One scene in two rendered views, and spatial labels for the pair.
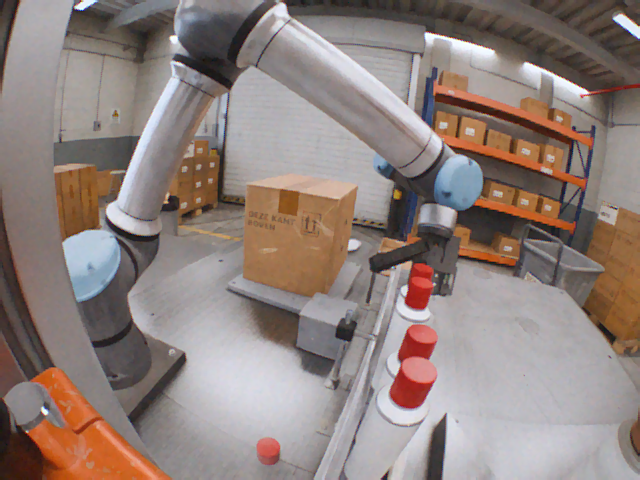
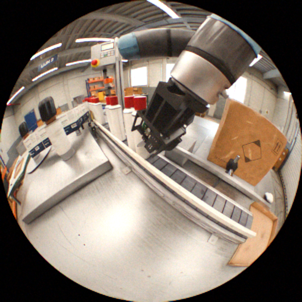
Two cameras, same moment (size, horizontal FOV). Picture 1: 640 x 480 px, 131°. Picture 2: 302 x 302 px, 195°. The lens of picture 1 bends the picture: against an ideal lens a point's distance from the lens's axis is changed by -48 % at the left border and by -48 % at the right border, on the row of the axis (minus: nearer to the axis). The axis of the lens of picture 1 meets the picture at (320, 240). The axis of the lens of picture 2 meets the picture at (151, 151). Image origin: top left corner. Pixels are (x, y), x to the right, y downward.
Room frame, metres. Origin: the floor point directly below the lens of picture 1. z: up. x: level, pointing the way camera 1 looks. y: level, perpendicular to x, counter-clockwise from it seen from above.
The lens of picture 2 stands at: (0.50, -0.36, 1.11)
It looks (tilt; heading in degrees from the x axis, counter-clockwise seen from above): 40 degrees down; 117
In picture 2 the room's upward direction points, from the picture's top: straight up
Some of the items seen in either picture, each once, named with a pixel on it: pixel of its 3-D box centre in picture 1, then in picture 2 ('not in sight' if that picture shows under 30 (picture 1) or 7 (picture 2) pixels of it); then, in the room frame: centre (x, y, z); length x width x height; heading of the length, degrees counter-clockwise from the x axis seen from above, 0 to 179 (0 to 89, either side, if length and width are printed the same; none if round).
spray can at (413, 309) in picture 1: (402, 341); (132, 126); (0.32, -0.14, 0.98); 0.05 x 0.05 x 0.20
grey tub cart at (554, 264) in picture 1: (551, 286); not in sight; (1.69, -2.08, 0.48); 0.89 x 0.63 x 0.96; 99
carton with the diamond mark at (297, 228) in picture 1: (304, 227); (246, 138); (0.79, 0.05, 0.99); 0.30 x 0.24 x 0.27; 166
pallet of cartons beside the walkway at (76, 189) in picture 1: (53, 204); not in sight; (2.20, 3.36, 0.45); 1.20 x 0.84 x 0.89; 82
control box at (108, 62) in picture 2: not in sight; (105, 55); (-0.05, 0.06, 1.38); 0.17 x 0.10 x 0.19; 37
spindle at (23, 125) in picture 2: not in sight; (28, 140); (-0.32, -0.57, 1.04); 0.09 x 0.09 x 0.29
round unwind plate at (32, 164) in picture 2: not in sight; (37, 157); (-0.32, -0.57, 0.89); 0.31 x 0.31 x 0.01
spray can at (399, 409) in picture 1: (386, 433); (112, 117); (0.16, -0.09, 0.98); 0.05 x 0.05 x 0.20
